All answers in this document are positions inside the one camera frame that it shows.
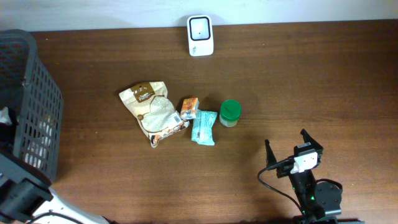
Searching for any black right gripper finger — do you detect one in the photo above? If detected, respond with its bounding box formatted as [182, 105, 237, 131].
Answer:
[265, 139, 277, 167]
[300, 129, 322, 150]

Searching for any teal snack packet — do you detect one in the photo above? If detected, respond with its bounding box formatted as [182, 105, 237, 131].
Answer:
[191, 110, 218, 146]

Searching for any orange tissue packet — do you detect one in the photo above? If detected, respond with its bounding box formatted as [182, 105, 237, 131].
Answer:
[180, 98, 199, 120]

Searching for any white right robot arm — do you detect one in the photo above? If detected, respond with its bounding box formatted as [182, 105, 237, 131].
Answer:
[257, 129, 343, 223]

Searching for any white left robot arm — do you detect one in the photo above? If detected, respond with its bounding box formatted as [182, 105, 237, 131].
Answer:
[1, 152, 112, 224]

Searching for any white barcode scanner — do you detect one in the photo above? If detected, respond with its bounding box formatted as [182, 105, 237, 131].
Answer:
[187, 15, 214, 57]

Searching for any green lid jar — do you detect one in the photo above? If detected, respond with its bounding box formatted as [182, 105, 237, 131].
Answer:
[219, 100, 242, 128]

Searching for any beige brown snack bag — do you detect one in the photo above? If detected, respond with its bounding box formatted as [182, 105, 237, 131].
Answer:
[119, 82, 190, 148]

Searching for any dark grey plastic basket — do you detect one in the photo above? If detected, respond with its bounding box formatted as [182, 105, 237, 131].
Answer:
[1, 29, 63, 182]

